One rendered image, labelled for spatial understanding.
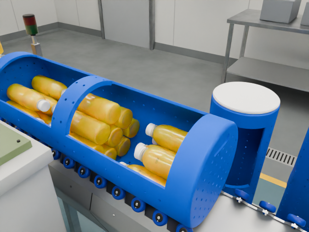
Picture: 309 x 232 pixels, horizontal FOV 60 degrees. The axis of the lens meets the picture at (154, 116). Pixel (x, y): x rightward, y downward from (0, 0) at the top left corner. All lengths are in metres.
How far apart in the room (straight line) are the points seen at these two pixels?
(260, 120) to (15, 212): 0.89
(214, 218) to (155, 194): 0.25
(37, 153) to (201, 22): 3.88
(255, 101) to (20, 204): 0.92
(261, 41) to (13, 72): 3.46
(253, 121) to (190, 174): 0.60
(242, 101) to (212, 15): 3.20
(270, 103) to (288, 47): 2.91
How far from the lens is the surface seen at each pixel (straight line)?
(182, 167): 0.58
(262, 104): 1.17
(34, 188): 0.77
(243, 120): 1.12
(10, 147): 0.73
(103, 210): 0.91
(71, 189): 1.00
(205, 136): 0.60
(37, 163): 0.72
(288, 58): 4.11
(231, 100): 1.16
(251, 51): 4.19
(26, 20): 1.70
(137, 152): 0.72
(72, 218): 1.77
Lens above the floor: 1.58
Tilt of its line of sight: 32 degrees down
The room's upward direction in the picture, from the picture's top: straight up
